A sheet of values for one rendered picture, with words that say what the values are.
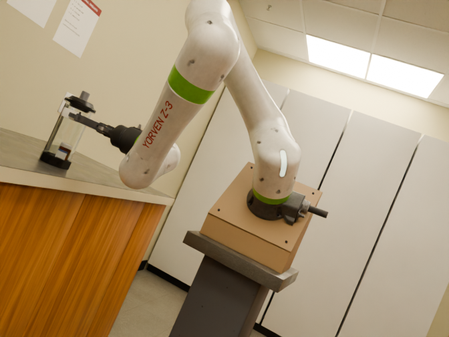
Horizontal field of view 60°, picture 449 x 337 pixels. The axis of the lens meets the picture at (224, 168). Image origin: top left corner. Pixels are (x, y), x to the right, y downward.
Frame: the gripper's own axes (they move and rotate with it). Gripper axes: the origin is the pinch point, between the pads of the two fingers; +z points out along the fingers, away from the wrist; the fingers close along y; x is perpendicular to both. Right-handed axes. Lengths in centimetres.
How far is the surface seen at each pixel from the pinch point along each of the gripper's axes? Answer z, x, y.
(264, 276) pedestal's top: -79, 19, 2
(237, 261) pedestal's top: -70, 19, 1
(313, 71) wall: -17, -147, -292
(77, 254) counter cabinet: -12.3, 45.9, -15.6
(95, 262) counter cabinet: -13, 50, -30
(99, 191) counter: -15.2, 20.3, -6.5
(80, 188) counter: -14.9, 20.2, 4.0
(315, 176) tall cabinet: -66, -38, -247
